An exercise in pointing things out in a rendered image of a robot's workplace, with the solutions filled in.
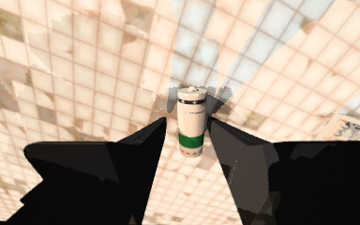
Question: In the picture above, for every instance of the cream battery with green band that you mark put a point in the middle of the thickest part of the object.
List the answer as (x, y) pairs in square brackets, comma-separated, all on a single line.
[(191, 110)]

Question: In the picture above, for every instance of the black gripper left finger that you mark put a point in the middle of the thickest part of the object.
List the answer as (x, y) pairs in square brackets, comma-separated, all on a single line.
[(130, 164)]

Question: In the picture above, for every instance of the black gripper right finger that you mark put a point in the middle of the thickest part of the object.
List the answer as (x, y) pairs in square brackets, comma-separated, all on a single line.
[(256, 169)]

